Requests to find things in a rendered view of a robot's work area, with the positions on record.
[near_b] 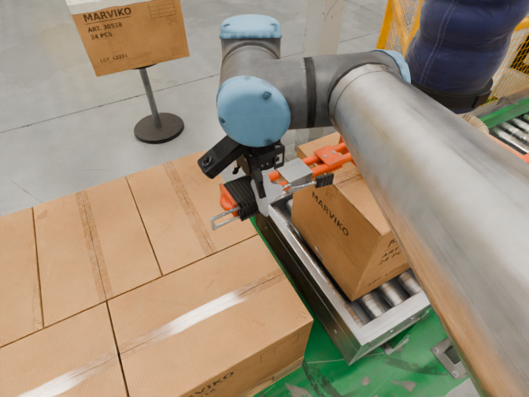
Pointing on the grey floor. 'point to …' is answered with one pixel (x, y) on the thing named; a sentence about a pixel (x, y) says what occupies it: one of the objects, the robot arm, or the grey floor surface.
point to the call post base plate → (447, 358)
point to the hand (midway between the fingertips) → (247, 195)
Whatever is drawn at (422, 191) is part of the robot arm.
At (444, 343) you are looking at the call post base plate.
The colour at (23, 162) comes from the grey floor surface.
